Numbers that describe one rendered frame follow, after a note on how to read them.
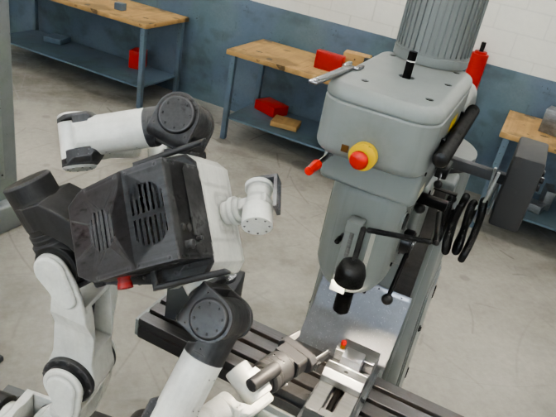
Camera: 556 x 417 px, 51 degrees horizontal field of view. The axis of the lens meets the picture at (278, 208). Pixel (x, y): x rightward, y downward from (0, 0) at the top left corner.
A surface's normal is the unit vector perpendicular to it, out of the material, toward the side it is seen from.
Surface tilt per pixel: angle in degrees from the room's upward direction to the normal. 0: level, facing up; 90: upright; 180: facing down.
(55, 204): 12
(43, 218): 90
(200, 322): 56
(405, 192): 90
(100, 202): 74
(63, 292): 90
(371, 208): 90
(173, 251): 65
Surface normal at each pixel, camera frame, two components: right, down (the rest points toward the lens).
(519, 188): -0.43, 0.36
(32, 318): 0.17, -0.86
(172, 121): -0.11, -0.04
